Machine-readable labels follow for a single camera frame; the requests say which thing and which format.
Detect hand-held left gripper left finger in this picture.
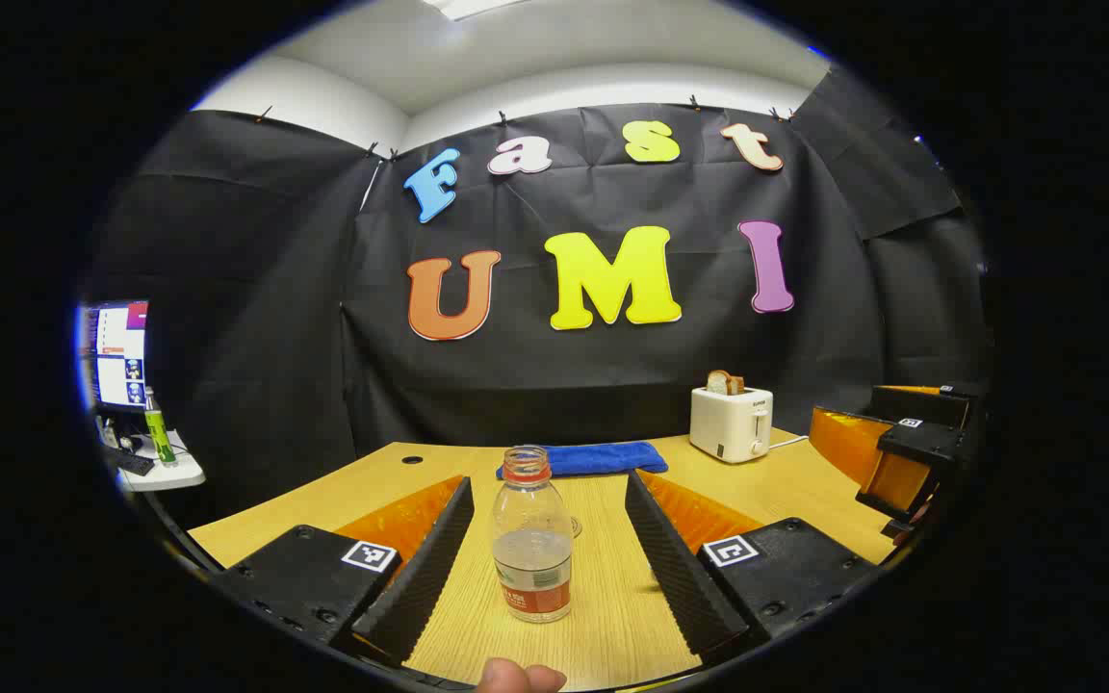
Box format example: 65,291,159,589
211,474,477,670

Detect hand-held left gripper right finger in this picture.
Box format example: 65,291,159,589
624,469,881,667

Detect clear plastic water bottle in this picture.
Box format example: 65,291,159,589
491,445,575,625

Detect green bottle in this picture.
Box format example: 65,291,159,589
143,387,177,469

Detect blue towel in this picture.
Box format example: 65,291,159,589
497,441,669,480

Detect white toaster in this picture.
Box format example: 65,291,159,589
689,385,775,465

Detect small white side table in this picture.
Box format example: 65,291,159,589
102,428,207,494

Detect black keyboard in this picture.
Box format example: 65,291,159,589
104,445,156,477

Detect computer monitor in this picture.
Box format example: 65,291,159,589
78,300,149,415

